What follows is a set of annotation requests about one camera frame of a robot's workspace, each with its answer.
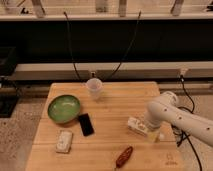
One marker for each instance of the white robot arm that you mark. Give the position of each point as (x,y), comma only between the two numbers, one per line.
(164,108)

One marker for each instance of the green ceramic bowl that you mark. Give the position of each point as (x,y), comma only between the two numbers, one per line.
(63,109)

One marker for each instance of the translucent plastic cup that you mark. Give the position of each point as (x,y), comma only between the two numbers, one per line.
(94,86)

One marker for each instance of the black smartphone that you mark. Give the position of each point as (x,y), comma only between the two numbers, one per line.
(86,125)

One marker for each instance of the white rectangular packet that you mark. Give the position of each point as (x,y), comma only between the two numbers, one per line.
(63,144)

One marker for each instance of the black box at left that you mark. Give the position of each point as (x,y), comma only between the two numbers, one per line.
(8,63)

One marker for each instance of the brown wooden-handled tool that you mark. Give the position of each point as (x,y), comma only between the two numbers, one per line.
(124,157)

